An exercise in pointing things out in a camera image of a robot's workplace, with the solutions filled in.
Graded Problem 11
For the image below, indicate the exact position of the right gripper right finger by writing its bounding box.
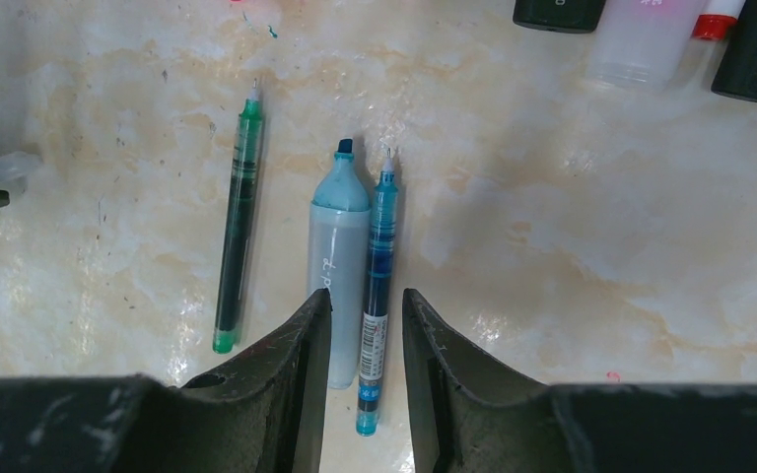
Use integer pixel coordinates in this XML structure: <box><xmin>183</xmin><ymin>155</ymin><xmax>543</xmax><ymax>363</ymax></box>
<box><xmin>401</xmin><ymin>289</ymin><xmax>757</xmax><ymax>472</ymax></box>

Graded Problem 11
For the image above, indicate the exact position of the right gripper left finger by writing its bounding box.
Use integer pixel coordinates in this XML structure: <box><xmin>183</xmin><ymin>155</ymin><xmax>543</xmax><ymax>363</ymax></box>
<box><xmin>0</xmin><ymin>290</ymin><xmax>331</xmax><ymax>472</ymax></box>

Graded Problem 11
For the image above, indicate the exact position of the clear blue pen cap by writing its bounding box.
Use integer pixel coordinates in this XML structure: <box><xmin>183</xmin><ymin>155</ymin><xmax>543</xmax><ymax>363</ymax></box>
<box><xmin>0</xmin><ymin>151</ymin><xmax>43</xmax><ymax>195</ymax></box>

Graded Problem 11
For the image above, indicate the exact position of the black gel pen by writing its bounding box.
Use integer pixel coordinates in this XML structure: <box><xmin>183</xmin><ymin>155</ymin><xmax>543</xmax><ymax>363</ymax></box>
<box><xmin>212</xmin><ymin>81</ymin><xmax>263</xmax><ymax>354</ymax></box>

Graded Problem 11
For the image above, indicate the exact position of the light blue eraser bar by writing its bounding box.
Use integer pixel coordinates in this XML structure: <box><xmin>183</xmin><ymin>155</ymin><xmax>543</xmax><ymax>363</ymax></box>
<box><xmin>308</xmin><ymin>138</ymin><xmax>371</xmax><ymax>389</ymax></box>

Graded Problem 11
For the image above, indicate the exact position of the pale purple highlighter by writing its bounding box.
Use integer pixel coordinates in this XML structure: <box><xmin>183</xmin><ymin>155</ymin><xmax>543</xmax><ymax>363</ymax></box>
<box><xmin>586</xmin><ymin>0</ymin><xmax>706</xmax><ymax>90</ymax></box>

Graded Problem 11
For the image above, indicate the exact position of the black highlighter orange cap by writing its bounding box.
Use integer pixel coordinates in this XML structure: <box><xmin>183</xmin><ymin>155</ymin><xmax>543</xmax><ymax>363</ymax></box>
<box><xmin>513</xmin><ymin>0</ymin><xmax>606</xmax><ymax>34</ymax></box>

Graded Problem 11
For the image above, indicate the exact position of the white marker red cap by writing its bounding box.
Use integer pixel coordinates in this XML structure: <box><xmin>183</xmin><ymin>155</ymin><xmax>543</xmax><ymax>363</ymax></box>
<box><xmin>692</xmin><ymin>0</ymin><xmax>745</xmax><ymax>41</ymax></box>

